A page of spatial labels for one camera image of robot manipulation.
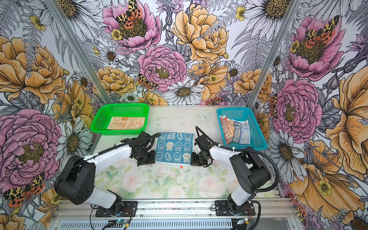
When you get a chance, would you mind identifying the blue bunny towel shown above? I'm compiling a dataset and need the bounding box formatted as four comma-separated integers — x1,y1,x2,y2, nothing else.
154,132,194,166

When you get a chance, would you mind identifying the orange bunny towel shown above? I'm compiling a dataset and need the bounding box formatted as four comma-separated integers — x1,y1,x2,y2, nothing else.
107,117,145,130

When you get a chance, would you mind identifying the teal plastic basket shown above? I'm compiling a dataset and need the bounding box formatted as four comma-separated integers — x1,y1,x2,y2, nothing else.
217,107,267,150

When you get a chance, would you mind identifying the green plastic basket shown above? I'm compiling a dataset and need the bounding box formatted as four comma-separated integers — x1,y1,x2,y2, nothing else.
90,103,150,136

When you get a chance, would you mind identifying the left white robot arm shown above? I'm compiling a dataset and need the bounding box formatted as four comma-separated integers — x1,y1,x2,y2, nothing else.
54,132,162,216

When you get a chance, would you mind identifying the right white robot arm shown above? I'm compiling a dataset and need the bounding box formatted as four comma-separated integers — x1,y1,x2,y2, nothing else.
191,126,277,215

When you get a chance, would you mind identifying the small green circuit board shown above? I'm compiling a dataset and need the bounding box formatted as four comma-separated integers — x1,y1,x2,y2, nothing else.
110,219,130,228

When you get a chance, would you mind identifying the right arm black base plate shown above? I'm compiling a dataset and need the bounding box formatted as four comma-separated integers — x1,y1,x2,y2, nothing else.
215,200,256,216

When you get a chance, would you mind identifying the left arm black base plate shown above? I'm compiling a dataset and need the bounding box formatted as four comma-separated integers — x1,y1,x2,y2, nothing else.
95,201,138,218

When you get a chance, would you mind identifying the aluminium front rail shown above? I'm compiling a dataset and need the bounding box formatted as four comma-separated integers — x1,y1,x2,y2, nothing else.
53,198,297,220

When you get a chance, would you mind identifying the white vented cable duct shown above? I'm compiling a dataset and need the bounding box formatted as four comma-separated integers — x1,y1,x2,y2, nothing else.
54,218,233,230

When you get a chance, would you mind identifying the aluminium corner post right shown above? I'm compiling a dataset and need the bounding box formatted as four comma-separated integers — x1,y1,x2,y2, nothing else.
247,0,302,108

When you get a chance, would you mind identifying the aluminium corner post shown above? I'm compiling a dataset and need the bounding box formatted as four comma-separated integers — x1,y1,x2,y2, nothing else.
247,0,302,108
45,1,113,104

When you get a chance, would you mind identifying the aluminium corner post left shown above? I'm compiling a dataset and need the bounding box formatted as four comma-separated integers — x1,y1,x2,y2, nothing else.
45,1,113,104

